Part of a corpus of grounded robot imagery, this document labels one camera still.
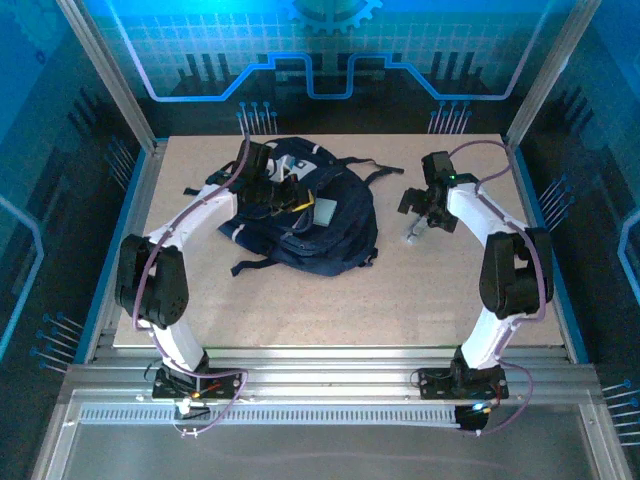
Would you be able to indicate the light blue sticky note pad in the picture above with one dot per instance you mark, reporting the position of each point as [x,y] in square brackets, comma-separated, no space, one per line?
[325,211]

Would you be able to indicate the navy blue student backpack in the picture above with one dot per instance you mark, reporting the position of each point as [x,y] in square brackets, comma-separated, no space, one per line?
[345,235]

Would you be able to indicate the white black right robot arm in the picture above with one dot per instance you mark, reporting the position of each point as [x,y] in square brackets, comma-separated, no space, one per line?
[465,205]

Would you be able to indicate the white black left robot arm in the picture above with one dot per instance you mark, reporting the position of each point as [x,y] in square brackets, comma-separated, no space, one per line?
[210,215]

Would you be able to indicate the black controller box with LEDs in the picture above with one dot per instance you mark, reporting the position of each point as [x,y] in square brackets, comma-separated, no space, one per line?
[470,420]

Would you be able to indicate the grey metal front panel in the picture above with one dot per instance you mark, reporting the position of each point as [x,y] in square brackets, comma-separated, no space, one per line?
[320,455]

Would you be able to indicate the aluminium frame post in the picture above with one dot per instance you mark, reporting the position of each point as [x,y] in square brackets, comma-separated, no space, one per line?
[545,85]
[110,80]

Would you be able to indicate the aluminium front rail beam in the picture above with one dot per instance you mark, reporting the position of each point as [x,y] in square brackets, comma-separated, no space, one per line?
[325,372]

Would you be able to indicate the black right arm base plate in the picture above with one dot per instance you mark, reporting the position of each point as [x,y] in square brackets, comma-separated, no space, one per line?
[435,385]

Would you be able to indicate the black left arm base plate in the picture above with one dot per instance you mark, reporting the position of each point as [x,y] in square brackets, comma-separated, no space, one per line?
[225,382]

